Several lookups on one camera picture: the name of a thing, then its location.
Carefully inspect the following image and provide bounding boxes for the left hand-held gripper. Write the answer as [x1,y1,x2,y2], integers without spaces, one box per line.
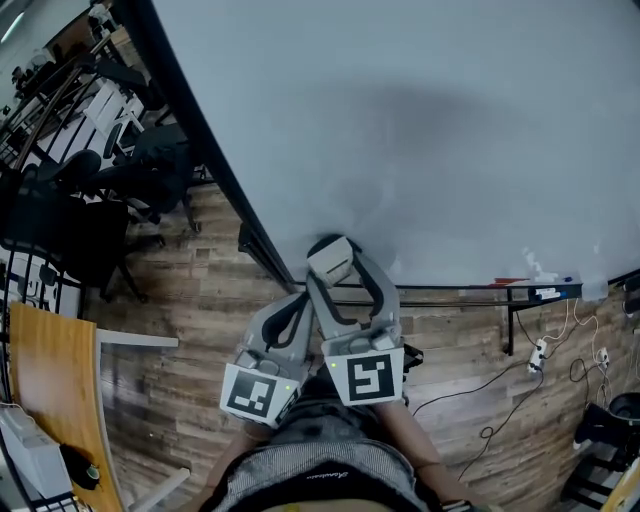
[219,293,316,430]

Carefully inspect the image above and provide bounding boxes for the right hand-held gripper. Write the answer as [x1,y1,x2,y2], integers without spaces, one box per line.
[305,251,406,407]

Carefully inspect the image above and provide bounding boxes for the white whiteboard eraser black felt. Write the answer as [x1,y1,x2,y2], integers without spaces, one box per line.
[305,234,359,289]

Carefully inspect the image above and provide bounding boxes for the large white whiteboard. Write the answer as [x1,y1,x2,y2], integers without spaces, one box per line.
[119,0,640,302]

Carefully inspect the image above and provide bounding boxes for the person's right forearm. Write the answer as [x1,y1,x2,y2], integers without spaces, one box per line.
[378,401,482,512]

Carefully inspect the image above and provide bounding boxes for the person's left forearm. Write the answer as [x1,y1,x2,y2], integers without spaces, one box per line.
[203,423,275,497]

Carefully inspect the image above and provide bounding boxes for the person's dark trousers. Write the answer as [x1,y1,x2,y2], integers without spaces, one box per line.
[303,371,347,402]

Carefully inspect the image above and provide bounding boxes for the black box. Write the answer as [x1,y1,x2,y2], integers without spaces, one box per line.
[399,343,427,385]

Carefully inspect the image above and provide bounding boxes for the person's grey knit top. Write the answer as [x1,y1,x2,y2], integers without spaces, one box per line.
[208,399,427,512]

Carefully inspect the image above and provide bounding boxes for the black marker tray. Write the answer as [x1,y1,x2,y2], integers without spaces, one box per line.
[506,281,586,305]

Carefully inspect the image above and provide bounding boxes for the translucent plastic corner cover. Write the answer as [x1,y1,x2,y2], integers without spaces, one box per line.
[579,276,611,303]

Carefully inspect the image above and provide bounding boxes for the curved wooden desk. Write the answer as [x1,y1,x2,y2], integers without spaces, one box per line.
[8,301,192,512]

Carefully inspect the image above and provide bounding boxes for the black pouch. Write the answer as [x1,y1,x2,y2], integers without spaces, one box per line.
[59,443,102,492]

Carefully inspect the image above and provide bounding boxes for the white printed board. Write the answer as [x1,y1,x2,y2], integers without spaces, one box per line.
[0,248,85,315]

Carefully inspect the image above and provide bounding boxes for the white plastic box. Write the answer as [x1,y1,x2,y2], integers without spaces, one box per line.
[0,403,72,502]

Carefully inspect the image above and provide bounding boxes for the white desk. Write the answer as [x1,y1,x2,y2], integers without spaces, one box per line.
[83,81,147,152]

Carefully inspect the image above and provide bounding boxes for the black round bin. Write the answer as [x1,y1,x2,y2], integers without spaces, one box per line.
[608,391,640,427]

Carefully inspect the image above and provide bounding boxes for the yellow wooden board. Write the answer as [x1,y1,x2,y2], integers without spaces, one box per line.
[606,458,640,512]

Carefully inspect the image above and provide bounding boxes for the black cable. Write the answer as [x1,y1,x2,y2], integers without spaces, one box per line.
[569,356,615,402]
[411,358,532,419]
[514,308,540,347]
[456,368,547,482]

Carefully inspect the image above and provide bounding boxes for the white cable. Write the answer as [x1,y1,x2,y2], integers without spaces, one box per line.
[546,298,602,352]

